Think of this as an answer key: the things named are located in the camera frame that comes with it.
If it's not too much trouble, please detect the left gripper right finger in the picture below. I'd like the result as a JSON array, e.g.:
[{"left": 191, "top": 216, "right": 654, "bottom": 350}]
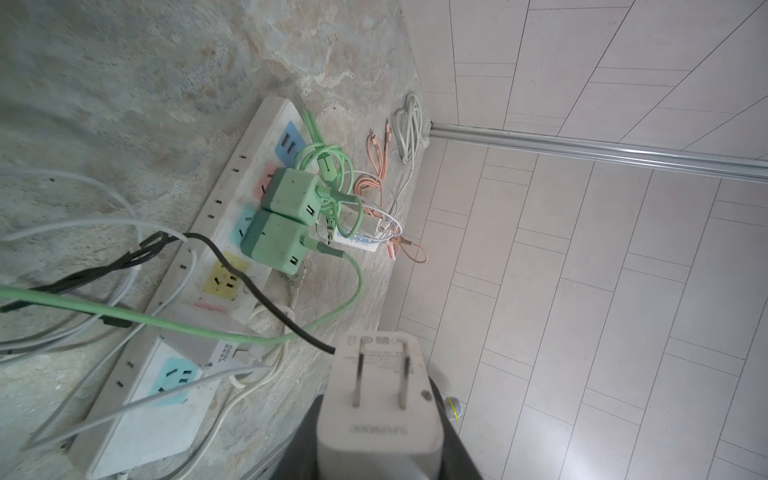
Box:
[{"left": 429, "top": 379, "right": 482, "bottom": 480}]

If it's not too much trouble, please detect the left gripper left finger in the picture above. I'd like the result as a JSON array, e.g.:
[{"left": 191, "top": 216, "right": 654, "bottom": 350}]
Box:
[{"left": 272, "top": 395, "right": 323, "bottom": 480}]

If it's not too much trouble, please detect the long multicolour power strip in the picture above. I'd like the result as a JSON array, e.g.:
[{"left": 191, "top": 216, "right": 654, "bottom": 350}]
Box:
[{"left": 68, "top": 97, "right": 309, "bottom": 479}]

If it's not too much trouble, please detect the green charger plug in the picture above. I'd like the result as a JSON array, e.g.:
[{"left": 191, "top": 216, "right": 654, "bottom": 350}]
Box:
[
  {"left": 261, "top": 167, "right": 322, "bottom": 226},
  {"left": 240, "top": 210, "right": 308, "bottom": 275}
]

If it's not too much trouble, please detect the short blue power strip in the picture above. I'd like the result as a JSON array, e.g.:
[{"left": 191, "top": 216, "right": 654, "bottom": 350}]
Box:
[{"left": 332, "top": 204, "right": 383, "bottom": 252}]

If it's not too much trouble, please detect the black usb cable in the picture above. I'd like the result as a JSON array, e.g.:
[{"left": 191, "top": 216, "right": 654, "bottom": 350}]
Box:
[{"left": 0, "top": 230, "right": 337, "bottom": 355}]

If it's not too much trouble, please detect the pink charging cable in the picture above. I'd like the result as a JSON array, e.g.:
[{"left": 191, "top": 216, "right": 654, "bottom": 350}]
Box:
[{"left": 352, "top": 116, "right": 428, "bottom": 265}]

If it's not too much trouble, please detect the white charger with cable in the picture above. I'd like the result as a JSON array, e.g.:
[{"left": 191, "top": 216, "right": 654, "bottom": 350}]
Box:
[{"left": 340, "top": 171, "right": 403, "bottom": 243}]

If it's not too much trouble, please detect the white cable bundle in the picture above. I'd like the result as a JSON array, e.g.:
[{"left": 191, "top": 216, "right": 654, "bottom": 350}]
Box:
[{"left": 391, "top": 91, "right": 432, "bottom": 205}]

